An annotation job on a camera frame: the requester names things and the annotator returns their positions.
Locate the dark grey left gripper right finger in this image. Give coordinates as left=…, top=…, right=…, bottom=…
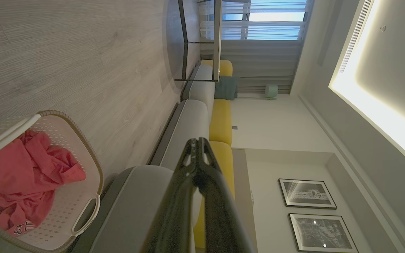
left=197, top=137, right=256, bottom=253

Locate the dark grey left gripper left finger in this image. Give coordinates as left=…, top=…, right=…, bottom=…
left=142, top=138, right=199, bottom=253

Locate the white perforated laundry basket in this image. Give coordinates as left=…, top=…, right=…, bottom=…
left=0, top=110, right=104, bottom=253

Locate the yellow sofa back cushion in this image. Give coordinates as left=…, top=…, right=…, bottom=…
left=209, top=99, right=232, bottom=147
left=201, top=59, right=233, bottom=77
left=193, top=141, right=235, bottom=250

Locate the black framed picture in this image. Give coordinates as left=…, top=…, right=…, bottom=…
left=288, top=213, right=359, bottom=253
left=278, top=178, right=338, bottom=210

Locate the grey sofa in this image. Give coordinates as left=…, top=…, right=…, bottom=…
left=67, top=59, right=236, bottom=253

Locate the teal throw pillow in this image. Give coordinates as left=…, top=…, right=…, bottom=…
left=214, top=75, right=240, bottom=100

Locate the pale green round lamp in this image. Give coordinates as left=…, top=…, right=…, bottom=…
left=264, top=84, right=279, bottom=100

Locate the red printed garment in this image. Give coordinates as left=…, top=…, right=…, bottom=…
left=0, top=130, right=86, bottom=236

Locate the grey curtain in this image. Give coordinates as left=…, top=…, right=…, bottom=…
left=200, top=39, right=303, bottom=94

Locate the sheer white curtain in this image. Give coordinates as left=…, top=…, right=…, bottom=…
left=199, top=0, right=310, bottom=41

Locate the long ceiling air vent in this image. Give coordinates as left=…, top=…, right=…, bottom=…
left=338, top=0, right=374, bottom=74

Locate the black frame table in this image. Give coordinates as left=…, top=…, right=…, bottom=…
left=174, top=0, right=223, bottom=82

